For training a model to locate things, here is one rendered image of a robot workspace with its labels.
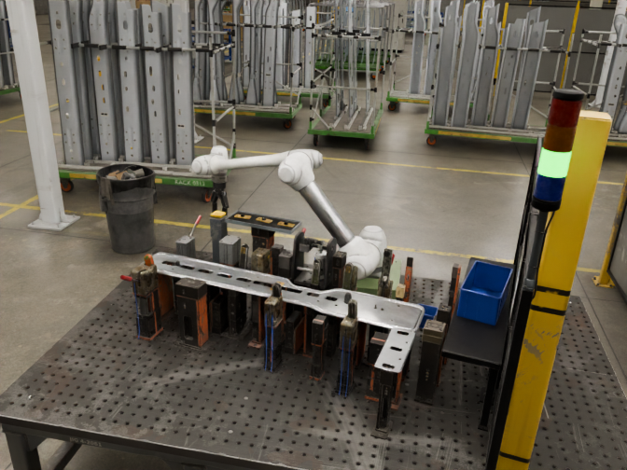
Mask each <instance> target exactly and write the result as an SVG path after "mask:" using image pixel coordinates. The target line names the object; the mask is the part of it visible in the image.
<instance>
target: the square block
mask: <svg viewBox="0 0 627 470"><path fill-rule="evenodd" d="M445 325H446V324H445V323H443V322H439V321H434V320H429V319H427V320H426V322H425V327H424V331H423V336H422V341H423V343H422V350H421V357H420V365H419V372H418V380H417V386H416V394H415V397H414V400H413V401H415V402H419V403H422V404H426V405H429V406H433V404H434V400H435V397H436V393H435V391H436V386H437V379H438V373H439V360H440V354H441V347H442V341H443V338H444V335H445Z"/></svg>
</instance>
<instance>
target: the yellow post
mask: <svg viewBox="0 0 627 470"><path fill-rule="evenodd" d="M611 123H612V119H611V117H610V115H609V114H608V113H604V112H593V111H584V110H580V115H579V119H578V125H577V131H576V135H575V140H574V144H573V148H572V151H571V152H572V153H571V157H570V161H569V166H568V170H567V175H566V178H565V183H564V191H563V196H562V201H561V206H560V209H559V210H558V211H555V213H554V216H553V218H552V220H551V222H550V225H549V227H548V230H547V231H548V233H547V234H546V238H545V242H544V247H543V252H542V257H541V260H540V265H539V266H540V268H539V271H538V277H537V289H536V296H535V298H534V299H533V300H532V303H531V307H530V311H529V316H528V320H527V325H526V329H525V333H524V338H523V343H522V350H521V355H520V360H519V364H518V368H517V373H516V378H515V381H514V386H513V391H512V395H511V399H510V404H509V412H508V416H507V421H506V425H505V430H504V434H503V438H502V443H501V448H500V452H499V456H498V461H497V466H496V469H495V470H528V466H529V463H530V459H531V455H532V451H533V447H534V444H535V439H536V432H537V428H538V425H539V421H540V417H541V412H542V409H543V405H544V401H545V397H546V393H547V390H548V385H549V381H550V374H551V371H552V367H553V363H554V358H555V354H556V351H557V347H558V343H559V339H560V336H561V332H562V327H563V323H564V317H565V313H566V309H567V305H568V300H569V297H570V293H571V289H572V285H573V282H574V278H575V273H576V269H577V265H578V259H579V255H580V251H581V247H582V243H583V239H584V235H585V231H586V227H587V224H588V220H589V215H590V211H591V208H592V201H593V197H594V193H595V189H596V185H597V181H598V177H599V173H600V170H601V166H602V161H603V157H604V154H605V150H606V143H607V139H608V135H609V131H610V127H611Z"/></svg>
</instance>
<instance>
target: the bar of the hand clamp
mask: <svg viewBox="0 0 627 470"><path fill-rule="evenodd" d="M392 256H393V249H391V248H386V247H385V248H384V252H383V267H382V275H381V281H380V285H382V284H383V276H385V277H387V280H386V286H388V281H389V278H390V270H391V264H392Z"/></svg>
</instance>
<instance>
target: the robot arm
mask: <svg viewBox="0 0 627 470"><path fill-rule="evenodd" d="M322 163H323V157H322V154H321V153H320V152H318V151H316V150H312V149H298V150H292V151H287V152H284V153H279V154H274V155H266V156H257V157H249V158H241V159H229V157H228V151H227V148H226V147H224V146H222V145H216V146H213V148H212V150H211V154H210V155H204V156H200V157H197V158H196V159H195V160H193V162H192V170H193V172H195V173H196V174H197V175H212V181H213V192H212V196H211V200H210V201H211V202H212V213H213V212H215V211H217V202H216V201H217V199H218V198H220V200H221V203H222V206H223V208H222V212H225V213H226V214H225V215H226V216H227V217H228V208H229V203H228V198H227V192H226V191H225V192H224V188H226V182H227V170H228V169H239V168H251V167H263V166H277V167H279V169H278V176H279V178H280V180H281V181H282V182H283V183H285V184H286V185H289V186H290V187H292V188H293V189H294V190H296V191H299V192H300V194H301V195H302V197H303V198H304V199H305V200H306V201H307V202H308V204H309V205H310V207H311V208H312V209H313V211H314V212H315V214H316V215H317V217H318V218H319V219H320V221H321V222H322V223H323V225H324V226H325V228H326V229H327V231H328V232H329V234H330V235H331V236H332V238H336V240H337V244H338V245H339V246H340V247H339V251H343V252H347V259H346V264H347V263H348V262H350V263H352V264H353V265H354V266H358V272H357V279H358V280H362V279H364V278H366V277H367V278H374V279H379V278H380V277H381V275H382V267H383V252H384V248H385V247H386V248H387V240H386V236H385V234H384V232H383V230H382V229H381V228H380V227H377V226H367V227H365V228H363V229H362V231H361V232H360V234H359V237H358V236H355V235H354V234H353V232H352V231H351V230H350V229H349V228H348V226H347V225H346V224H345V222H344V221H343V220H342V218H341V216H340V215H339V214H338V212H337V211H336V209H335V208H334V207H333V205H332V204H331V202H330V201H329V200H328V198H327V196H326V195H325V194H324V192H323V191H322V190H321V188H320V187H319V185H318V184H317V183H316V182H315V181H314V173H313V169H316V168H318V167H320V166H321V164H322ZM346 264H345V265H346Z"/></svg>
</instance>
